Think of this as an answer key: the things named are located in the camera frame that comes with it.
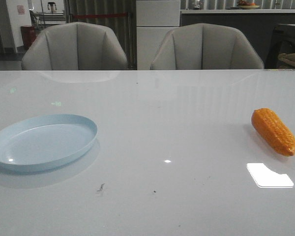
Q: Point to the light blue round plate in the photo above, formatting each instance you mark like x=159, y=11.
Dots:
x=46, y=142

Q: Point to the orange plastic corn cob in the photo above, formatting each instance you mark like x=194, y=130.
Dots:
x=271, y=128

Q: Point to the right grey upholstered chair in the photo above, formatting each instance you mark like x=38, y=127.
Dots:
x=205, y=47

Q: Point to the grey upholstered chair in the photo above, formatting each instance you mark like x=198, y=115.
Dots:
x=75, y=46
x=205, y=47

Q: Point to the white cabinet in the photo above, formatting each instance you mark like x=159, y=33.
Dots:
x=154, y=18

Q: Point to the left grey upholstered chair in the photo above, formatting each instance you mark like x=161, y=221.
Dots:
x=75, y=46

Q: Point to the red barrier belt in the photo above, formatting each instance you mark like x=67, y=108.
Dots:
x=97, y=16

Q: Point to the dark grey counter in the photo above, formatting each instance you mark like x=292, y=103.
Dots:
x=256, y=24

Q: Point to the red bin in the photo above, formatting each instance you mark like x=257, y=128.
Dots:
x=28, y=35

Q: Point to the fruit bowl on counter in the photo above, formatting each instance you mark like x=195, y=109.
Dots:
x=244, y=4

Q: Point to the dark side chair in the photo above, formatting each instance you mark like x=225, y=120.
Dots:
x=282, y=41

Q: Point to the pink wall notice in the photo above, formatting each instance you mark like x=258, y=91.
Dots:
x=20, y=9

